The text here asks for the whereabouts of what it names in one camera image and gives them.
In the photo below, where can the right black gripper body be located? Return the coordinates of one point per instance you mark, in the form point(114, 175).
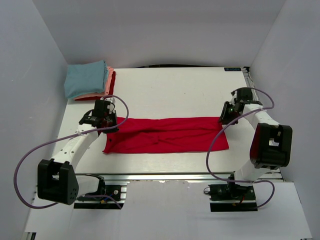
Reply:
point(228, 112)

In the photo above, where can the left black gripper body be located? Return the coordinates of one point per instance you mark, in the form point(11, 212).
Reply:
point(111, 119)

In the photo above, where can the bright red t shirt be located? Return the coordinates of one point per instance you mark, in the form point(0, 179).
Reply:
point(163, 136)

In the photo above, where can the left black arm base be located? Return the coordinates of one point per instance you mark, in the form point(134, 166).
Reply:
point(96, 194)

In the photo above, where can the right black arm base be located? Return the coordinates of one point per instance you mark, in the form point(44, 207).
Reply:
point(231, 197)

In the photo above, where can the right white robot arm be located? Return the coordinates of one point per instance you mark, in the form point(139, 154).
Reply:
point(271, 144)

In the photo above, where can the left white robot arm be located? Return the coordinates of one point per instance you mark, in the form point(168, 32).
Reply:
point(56, 178)

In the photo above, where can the folded light blue t shirt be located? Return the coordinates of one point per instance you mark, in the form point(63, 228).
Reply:
point(82, 79)

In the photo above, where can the blue label sticker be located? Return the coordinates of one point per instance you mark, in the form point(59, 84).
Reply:
point(232, 69)

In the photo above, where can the folded dark red t shirt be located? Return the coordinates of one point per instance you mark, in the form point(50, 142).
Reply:
point(111, 89)

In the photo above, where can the folded pink t shirt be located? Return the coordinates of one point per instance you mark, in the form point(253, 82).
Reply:
point(110, 71)

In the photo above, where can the aluminium table frame rail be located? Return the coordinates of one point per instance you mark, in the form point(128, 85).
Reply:
point(271, 176)

